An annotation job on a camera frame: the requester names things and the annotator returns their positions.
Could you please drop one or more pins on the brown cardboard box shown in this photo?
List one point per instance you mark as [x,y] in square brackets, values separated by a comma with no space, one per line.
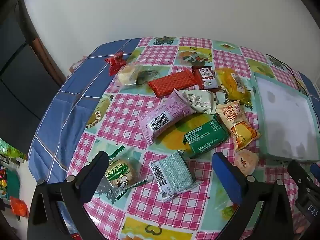
[75,66]

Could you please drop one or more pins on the dark green snack packet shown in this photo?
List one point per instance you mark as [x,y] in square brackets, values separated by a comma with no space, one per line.
[205,137]

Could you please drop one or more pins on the pink round snack packet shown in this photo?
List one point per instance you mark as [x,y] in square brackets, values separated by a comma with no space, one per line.
[246,162]

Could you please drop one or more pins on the pale teal snack packet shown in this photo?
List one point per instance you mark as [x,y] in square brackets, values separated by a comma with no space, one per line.
[172,175]

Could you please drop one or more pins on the dark cabinet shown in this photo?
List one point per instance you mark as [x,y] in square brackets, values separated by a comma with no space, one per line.
[15,92]

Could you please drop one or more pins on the orange and yellow snack packet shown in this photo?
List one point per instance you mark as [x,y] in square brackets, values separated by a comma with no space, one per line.
[237,125]

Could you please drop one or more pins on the red foil candy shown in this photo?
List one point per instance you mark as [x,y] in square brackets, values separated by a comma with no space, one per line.
[115,61]

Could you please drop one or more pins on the white and green snack packet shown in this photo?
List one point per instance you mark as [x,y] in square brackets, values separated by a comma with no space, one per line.
[200,98]

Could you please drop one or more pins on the clear round cake packet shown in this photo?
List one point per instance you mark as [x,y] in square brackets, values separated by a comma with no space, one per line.
[127,75]

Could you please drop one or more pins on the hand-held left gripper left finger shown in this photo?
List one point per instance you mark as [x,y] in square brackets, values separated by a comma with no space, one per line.
[100,166]

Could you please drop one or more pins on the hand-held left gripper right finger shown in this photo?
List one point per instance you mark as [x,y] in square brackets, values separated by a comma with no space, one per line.
[225,171]

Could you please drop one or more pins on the red patterned snack bar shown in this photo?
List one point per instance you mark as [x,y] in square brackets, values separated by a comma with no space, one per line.
[172,82]

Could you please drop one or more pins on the clear green-trimmed cookie packet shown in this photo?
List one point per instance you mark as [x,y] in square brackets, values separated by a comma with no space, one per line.
[122,172]

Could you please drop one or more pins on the teal cardboard box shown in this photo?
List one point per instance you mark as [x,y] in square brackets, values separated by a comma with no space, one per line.
[285,112]

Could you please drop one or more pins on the brown wooden frame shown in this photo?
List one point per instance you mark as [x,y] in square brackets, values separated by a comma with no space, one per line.
[47,57]

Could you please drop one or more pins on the orange plastic bag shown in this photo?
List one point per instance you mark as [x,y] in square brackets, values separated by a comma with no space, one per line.
[19,206]

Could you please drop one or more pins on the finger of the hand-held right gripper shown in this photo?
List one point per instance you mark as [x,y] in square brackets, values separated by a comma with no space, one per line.
[300,177]
[316,171]

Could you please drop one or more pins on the dark red small packet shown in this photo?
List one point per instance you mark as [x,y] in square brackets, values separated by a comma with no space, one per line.
[205,76]

